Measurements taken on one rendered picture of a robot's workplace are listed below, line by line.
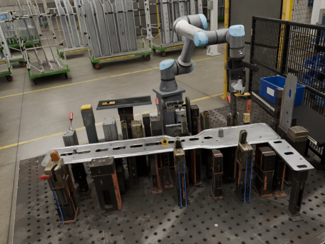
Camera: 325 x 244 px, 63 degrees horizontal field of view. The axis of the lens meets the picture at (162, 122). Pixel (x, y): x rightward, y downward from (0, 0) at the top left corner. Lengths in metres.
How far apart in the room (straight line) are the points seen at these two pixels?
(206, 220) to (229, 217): 0.12
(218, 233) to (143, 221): 0.40
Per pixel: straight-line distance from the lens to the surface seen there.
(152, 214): 1.57
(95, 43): 8.40
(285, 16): 3.82
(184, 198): 1.57
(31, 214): 1.82
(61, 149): 1.74
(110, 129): 1.68
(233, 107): 1.76
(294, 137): 1.63
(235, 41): 1.45
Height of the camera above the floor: 1.78
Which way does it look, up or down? 25 degrees down
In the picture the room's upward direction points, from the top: 5 degrees counter-clockwise
